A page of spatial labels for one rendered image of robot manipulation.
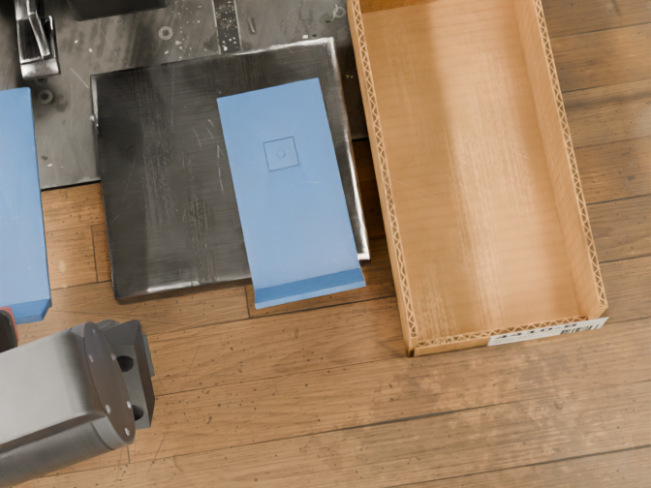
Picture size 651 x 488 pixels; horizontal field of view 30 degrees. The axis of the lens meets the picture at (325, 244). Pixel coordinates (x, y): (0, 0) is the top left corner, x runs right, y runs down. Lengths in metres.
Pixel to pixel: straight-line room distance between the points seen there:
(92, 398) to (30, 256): 0.25
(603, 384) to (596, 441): 0.04
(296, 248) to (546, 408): 0.19
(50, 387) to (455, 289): 0.37
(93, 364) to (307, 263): 0.29
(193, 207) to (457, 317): 0.19
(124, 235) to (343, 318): 0.15
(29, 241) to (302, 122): 0.20
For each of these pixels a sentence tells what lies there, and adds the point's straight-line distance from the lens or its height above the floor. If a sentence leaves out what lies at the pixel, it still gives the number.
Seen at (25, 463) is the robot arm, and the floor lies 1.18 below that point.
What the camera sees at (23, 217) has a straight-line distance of 0.75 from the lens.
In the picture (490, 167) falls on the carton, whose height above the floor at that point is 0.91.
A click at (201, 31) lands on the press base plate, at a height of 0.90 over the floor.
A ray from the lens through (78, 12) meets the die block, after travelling 0.88.
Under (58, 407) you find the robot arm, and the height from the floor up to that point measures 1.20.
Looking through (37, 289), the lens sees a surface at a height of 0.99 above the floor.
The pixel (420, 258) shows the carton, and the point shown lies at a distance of 0.81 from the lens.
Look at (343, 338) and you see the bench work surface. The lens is 0.80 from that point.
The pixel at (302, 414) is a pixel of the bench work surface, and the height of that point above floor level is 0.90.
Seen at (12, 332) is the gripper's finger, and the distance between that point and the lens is 0.65.
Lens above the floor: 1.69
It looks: 75 degrees down
